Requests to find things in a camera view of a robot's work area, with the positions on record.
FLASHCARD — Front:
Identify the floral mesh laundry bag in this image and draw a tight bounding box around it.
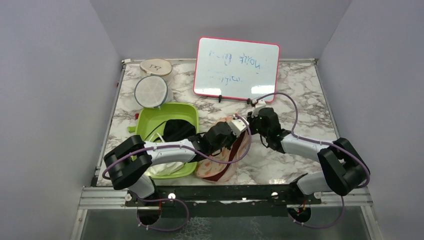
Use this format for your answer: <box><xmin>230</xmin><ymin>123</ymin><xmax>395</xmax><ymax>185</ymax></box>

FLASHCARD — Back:
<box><xmin>194</xmin><ymin>115</ymin><xmax>252</xmax><ymax>183</ymax></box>

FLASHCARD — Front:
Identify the dark red bra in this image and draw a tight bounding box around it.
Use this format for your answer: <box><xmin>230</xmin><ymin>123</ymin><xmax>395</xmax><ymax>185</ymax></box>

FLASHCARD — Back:
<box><xmin>196</xmin><ymin>138</ymin><xmax>247</xmax><ymax>183</ymax></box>

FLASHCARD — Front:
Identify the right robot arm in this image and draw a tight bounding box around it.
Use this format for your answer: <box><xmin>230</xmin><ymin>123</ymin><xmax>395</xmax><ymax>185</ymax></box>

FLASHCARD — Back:
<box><xmin>247</xmin><ymin>107</ymin><xmax>370</xmax><ymax>204</ymax></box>

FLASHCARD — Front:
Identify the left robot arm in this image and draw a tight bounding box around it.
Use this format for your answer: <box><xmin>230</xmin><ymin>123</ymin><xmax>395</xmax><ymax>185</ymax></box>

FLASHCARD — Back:
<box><xmin>102</xmin><ymin>119</ymin><xmax>251</xmax><ymax>206</ymax></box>

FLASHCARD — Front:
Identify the black bra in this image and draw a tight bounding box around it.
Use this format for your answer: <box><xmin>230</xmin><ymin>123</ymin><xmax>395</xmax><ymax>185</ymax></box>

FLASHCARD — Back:
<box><xmin>145</xmin><ymin>119</ymin><xmax>197</xmax><ymax>142</ymax></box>

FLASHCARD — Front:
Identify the white bra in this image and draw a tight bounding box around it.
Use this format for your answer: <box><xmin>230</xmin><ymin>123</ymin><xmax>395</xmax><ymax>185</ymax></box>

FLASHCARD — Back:
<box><xmin>145</xmin><ymin>132</ymin><xmax>186</xmax><ymax>177</ymax></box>

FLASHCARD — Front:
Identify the round white mesh laundry bag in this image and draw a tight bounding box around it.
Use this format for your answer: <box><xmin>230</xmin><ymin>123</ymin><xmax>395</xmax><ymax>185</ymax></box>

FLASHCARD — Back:
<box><xmin>134</xmin><ymin>75</ymin><xmax>174</xmax><ymax>108</ymax></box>

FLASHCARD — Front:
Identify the pink framed whiteboard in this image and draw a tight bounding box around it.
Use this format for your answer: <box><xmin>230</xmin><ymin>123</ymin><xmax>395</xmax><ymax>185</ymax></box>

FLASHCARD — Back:
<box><xmin>193</xmin><ymin>36</ymin><xmax>281</xmax><ymax>103</ymax></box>

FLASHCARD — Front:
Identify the green plastic tray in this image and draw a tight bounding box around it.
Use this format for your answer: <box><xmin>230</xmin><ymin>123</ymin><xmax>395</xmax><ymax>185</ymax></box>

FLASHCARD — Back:
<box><xmin>127</xmin><ymin>102</ymin><xmax>199</xmax><ymax>179</ymax></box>

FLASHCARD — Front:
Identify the round wooden slice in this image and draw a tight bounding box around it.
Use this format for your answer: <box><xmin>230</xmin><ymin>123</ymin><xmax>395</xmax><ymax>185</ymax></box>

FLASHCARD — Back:
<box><xmin>139</xmin><ymin>58</ymin><xmax>173</xmax><ymax>79</ymax></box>

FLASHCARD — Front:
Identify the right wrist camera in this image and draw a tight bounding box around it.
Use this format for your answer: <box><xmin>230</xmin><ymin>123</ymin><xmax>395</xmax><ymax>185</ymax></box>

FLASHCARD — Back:
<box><xmin>250</xmin><ymin>98</ymin><xmax>267</xmax><ymax>118</ymax></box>

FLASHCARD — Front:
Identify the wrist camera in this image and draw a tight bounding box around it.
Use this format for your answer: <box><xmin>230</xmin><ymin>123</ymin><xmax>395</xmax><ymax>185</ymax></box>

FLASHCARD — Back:
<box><xmin>228</xmin><ymin>114</ymin><xmax>249</xmax><ymax>137</ymax></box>
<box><xmin>250</xmin><ymin>98</ymin><xmax>267</xmax><ymax>118</ymax></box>

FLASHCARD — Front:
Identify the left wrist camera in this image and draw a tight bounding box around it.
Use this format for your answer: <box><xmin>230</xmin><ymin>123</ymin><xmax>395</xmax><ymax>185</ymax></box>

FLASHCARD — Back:
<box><xmin>228</xmin><ymin>114</ymin><xmax>249</xmax><ymax>137</ymax></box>

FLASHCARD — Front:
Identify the black front rail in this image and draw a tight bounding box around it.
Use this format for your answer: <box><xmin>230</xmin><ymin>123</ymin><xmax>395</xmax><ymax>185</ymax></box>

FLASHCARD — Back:
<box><xmin>125</xmin><ymin>184</ymin><xmax>322</xmax><ymax>218</ymax></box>

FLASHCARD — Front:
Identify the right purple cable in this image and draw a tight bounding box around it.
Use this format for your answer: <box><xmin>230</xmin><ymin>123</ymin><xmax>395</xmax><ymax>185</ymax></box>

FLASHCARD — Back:
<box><xmin>255</xmin><ymin>92</ymin><xmax>371</xmax><ymax>229</ymax></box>

